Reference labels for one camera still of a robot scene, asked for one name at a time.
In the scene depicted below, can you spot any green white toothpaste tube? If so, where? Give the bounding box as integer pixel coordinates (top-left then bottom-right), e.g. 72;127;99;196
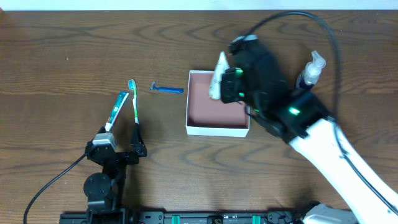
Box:
104;91;129;132

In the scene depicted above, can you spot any clear pump bottle dark liquid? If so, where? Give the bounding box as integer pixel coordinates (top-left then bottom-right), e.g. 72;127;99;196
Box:
295;50;326;90

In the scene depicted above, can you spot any white Pantene tube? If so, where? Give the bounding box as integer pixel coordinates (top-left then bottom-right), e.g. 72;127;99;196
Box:
209;51;230;100

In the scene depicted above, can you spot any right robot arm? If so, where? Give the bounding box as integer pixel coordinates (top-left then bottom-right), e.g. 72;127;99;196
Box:
221;39;397;223

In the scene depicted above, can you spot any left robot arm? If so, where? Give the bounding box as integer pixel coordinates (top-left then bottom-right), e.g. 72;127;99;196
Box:
83;123;147;215

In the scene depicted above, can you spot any green white toothbrush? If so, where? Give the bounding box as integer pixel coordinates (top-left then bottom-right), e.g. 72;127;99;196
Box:
128;79;139;124

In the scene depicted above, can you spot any blue disposable razor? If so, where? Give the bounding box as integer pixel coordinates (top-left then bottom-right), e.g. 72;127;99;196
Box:
149;81;184;94

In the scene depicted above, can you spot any white cardboard box pink inside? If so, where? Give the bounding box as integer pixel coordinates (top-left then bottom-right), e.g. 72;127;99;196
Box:
185;70;250;138

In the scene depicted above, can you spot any left black cable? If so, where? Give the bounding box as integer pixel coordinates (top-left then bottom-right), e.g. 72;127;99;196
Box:
22;152;90;224

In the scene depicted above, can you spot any black cable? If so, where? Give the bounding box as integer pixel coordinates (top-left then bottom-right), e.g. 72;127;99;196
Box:
22;152;90;224
245;11;398;215

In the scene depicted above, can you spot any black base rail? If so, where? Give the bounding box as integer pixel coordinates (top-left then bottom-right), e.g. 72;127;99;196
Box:
59;210;301;224

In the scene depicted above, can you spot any right black cable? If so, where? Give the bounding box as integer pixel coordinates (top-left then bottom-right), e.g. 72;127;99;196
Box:
245;11;398;215

